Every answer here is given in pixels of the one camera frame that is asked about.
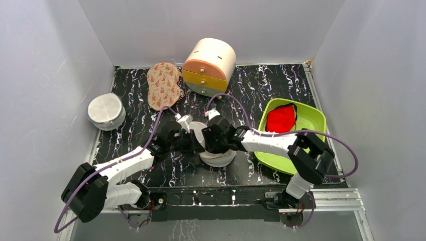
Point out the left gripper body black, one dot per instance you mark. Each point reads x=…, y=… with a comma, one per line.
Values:
x=184, y=144

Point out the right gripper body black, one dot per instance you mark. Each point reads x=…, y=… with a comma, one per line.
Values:
x=209, y=140

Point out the white mesh laundry bag beige zipper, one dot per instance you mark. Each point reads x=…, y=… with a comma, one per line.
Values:
x=212, y=159

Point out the red bra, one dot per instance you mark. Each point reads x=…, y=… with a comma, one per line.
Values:
x=282, y=119

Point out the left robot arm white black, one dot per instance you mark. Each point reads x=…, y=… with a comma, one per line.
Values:
x=95, y=188

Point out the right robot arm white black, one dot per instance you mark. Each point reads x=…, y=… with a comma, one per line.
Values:
x=310, y=155

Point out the white mesh laundry bag grey trim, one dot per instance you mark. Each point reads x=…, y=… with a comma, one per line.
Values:
x=106, y=112

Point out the peach patterned fabric pouch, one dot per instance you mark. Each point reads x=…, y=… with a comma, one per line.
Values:
x=163, y=88

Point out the round drawer cabinet orange yellow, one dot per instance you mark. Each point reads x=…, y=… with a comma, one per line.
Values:
x=209, y=67

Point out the green plastic basin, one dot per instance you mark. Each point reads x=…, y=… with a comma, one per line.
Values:
x=308, y=118

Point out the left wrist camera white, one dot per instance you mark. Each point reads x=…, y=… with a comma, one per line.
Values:
x=184, y=121

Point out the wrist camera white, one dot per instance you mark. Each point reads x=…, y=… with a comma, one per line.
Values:
x=210, y=114
x=184, y=121

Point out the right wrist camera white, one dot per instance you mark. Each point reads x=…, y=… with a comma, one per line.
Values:
x=210, y=114

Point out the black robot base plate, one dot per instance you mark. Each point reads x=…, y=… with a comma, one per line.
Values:
x=214, y=203

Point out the aluminium frame rail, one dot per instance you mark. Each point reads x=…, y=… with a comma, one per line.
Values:
x=337, y=199

